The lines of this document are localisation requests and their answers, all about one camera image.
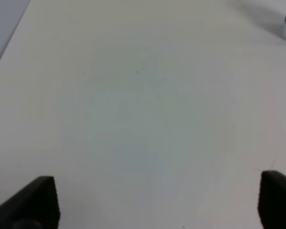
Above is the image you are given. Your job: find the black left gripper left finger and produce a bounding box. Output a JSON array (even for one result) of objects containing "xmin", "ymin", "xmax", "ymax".
[{"xmin": 0, "ymin": 176, "xmax": 61, "ymax": 229}]

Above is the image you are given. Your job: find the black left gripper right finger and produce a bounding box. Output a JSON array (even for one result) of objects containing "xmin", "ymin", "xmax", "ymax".
[{"xmin": 257, "ymin": 170, "xmax": 286, "ymax": 229}]

